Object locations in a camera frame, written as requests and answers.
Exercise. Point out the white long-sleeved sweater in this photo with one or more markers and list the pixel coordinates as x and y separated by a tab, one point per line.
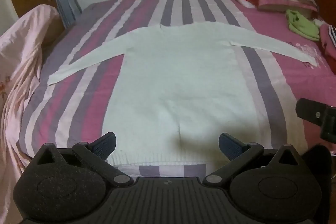
178	82

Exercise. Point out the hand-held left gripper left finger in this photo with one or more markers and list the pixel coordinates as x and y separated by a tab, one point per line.
105	146

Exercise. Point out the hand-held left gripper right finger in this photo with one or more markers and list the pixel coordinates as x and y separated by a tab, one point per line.
229	146

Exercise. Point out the green garment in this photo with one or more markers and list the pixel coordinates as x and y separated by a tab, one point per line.
302	27

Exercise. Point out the pale pink quilt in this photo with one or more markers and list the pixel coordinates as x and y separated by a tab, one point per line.
21	56

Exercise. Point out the striped pink bed sheet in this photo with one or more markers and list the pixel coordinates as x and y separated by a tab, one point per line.
302	87

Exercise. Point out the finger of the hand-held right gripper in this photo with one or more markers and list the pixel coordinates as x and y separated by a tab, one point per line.
309	112

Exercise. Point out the red garment with white stripes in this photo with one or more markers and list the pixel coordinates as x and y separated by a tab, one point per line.
328	48

